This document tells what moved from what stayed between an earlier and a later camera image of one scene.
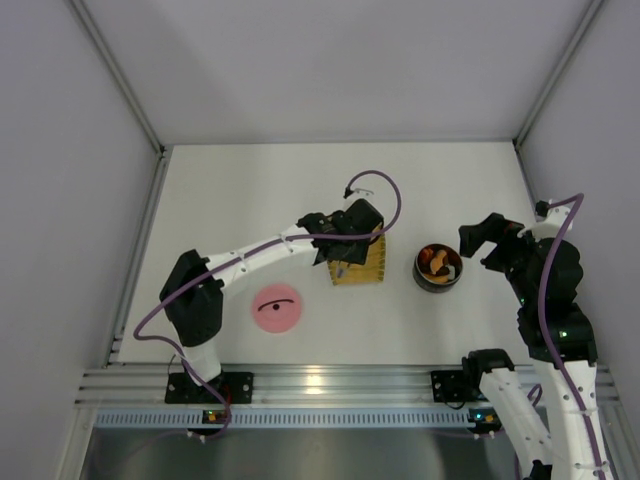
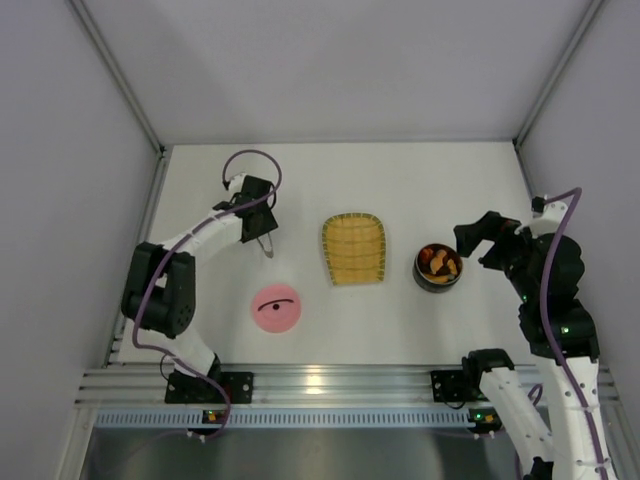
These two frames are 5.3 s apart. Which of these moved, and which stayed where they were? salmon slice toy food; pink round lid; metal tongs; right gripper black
Moved: metal tongs
Stayed: salmon slice toy food; pink round lid; right gripper black
